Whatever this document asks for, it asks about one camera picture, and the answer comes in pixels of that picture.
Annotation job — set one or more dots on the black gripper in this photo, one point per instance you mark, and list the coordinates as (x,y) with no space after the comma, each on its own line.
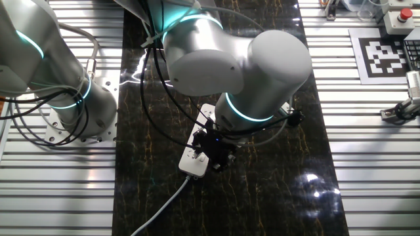
(215,145)

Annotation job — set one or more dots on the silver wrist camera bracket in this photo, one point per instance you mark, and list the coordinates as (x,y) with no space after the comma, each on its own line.
(285,108)

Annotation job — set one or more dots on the black keyboard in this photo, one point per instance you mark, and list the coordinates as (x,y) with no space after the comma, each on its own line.
(412,52)

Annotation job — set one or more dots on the small metal foot bracket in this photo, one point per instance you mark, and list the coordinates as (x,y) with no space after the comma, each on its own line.
(388,116)

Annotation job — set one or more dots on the white power strip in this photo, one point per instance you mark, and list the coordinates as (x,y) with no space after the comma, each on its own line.
(193,167)

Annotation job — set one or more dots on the small grey camera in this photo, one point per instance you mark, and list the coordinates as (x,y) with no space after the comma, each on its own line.
(414,83)

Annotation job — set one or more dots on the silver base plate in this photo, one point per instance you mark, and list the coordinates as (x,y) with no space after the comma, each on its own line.
(108,105)

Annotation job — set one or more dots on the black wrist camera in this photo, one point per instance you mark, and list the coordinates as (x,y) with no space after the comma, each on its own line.
(296,118)

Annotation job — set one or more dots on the black marble pattern mat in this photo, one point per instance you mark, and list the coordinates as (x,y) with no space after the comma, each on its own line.
(262,196)

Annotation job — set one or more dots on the black white marker sheet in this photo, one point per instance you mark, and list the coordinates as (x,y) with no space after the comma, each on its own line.
(380,55)

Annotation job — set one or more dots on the grey emergency stop box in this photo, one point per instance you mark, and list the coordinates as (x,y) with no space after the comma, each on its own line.
(398,21)

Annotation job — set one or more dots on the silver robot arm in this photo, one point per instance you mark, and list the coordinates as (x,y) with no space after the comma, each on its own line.
(203,62)

